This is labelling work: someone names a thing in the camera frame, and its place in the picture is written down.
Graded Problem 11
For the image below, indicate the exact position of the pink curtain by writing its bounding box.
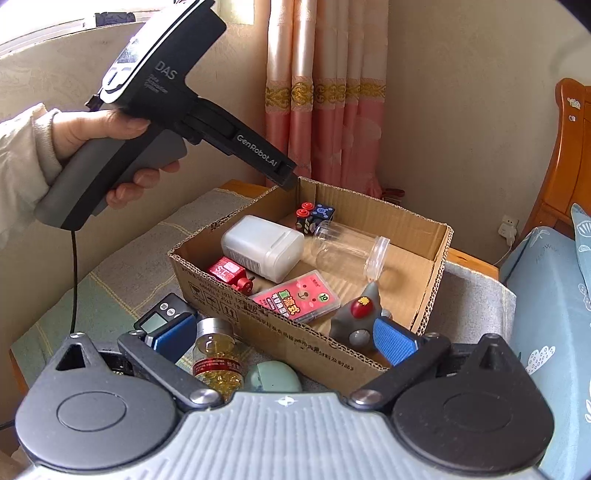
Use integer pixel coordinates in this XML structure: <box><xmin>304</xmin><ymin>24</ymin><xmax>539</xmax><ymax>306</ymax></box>
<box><xmin>266</xmin><ymin>0</ymin><xmax>389</xmax><ymax>197</ymax></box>

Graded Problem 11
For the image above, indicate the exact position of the small wooden stool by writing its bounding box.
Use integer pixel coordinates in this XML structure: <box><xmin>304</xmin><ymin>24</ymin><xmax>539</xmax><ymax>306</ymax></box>
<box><xmin>381</xmin><ymin>188</ymin><xmax>406</xmax><ymax>205</ymax></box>

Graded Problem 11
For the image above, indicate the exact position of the grey green checked cloth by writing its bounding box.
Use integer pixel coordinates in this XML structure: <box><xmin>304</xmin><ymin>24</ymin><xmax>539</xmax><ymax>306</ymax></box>
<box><xmin>9</xmin><ymin>188</ymin><xmax>517</xmax><ymax>392</ymax></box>

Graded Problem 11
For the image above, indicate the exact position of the open cardboard box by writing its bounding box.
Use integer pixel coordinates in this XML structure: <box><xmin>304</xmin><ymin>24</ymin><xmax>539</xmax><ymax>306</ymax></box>
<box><xmin>167</xmin><ymin>176</ymin><xmax>455</xmax><ymax>398</ymax></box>

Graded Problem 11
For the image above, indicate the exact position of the blue floral pillow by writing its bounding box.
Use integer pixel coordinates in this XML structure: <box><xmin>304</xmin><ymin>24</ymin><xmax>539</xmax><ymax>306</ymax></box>
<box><xmin>571</xmin><ymin>203</ymin><xmax>591</xmax><ymax>293</ymax></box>

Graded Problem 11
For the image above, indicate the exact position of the person's left hand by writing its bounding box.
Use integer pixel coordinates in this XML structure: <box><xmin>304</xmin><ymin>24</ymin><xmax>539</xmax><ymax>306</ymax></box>
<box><xmin>48</xmin><ymin>109</ymin><xmax>182</xmax><ymax>211</ymax></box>

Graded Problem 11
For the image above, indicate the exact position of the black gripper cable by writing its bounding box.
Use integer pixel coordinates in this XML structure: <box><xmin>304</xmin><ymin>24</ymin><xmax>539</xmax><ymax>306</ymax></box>
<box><xmin>0</xmin><ymin>228</ymin><xmax>80</xmax><ymax>432</ymax></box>

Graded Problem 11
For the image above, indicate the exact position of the blue floral bed sheet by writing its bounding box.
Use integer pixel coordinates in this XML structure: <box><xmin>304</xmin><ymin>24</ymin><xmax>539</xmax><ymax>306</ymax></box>
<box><xmin>500</xmin><ymin>227</ymin><xmax>590</xmax><ymax>479</ymax></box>

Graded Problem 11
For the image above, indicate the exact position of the clear plastic jar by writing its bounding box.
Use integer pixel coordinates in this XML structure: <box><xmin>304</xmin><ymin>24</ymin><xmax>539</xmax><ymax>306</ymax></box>
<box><xmin>311</xmin><ymin>221</ymin><xmax>390</xmax><ymax>282</ymax></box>

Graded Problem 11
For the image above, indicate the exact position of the black digital pocket scale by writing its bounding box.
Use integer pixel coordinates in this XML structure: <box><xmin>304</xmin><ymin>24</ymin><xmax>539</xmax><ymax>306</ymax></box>
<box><xmin>133</xmin><ymin>293</ymin><xmax>197</xmax><ymax>346</ymax></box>

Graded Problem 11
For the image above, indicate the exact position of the grey rubber dog toy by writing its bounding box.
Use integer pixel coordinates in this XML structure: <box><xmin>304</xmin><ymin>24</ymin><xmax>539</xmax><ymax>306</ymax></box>
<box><xmin>329</xmin><ymin>281</ymin><xmax>393</xmax><ymax>354</ymax></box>

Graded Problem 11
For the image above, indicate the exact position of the white plastic container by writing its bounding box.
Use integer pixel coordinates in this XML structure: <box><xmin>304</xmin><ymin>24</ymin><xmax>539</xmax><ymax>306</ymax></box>
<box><xmin>221</xmin><ymin>215</ymin><xmax>304</xmax><ymax>283</ymax></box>

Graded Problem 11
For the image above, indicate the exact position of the red toy robot block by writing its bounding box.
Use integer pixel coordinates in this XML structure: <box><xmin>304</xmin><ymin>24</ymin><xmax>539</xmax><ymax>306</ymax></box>
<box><xmin>207</xmin><ymin>256</ymin><xmax>253</xmax><ymax>296</ymax></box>

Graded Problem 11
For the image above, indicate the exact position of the left forearm white sleeve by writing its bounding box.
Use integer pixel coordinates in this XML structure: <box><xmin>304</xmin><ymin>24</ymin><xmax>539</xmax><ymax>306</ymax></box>
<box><xmin>0</xmin><ymin>103</ymin><xmax>62</xmax><ymax>246</ymax></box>

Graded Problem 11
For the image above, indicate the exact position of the wooden bed headboard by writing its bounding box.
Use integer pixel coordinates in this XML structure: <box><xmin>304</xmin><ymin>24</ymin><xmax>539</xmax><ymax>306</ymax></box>
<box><xmin>521</xmin><ymin>78</ymin><xmax>591</xmax><ymax>238</ymax></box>

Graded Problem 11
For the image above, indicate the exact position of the mint green round case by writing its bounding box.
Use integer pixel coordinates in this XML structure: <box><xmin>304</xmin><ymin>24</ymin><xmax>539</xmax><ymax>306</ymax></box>
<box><xmin>245</xmin><ymin>360</ymin><xmax>303</xmax><ymax>393</ymax></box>

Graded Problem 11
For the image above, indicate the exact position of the card box clear case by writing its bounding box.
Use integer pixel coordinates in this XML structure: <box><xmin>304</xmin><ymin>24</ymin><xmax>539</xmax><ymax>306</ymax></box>
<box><xmin>250</xmin><ymin>270</ymin><xmax>342</xmax><ymax>323</ymax></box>

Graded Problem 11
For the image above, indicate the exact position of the bottle of golden capsules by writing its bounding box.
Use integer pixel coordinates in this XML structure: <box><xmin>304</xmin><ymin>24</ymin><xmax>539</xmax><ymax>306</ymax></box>
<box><xmin>192</xmin><ymin>317</ymin><xmax>243</xmax><ymax>402</ymax></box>

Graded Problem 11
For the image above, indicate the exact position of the white wall plug charger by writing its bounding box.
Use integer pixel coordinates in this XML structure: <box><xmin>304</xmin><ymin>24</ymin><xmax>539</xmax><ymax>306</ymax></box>
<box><xmin>498</xmin><ymin>215</ymin><xmax>519</xmax><ymax>247</ymax></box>

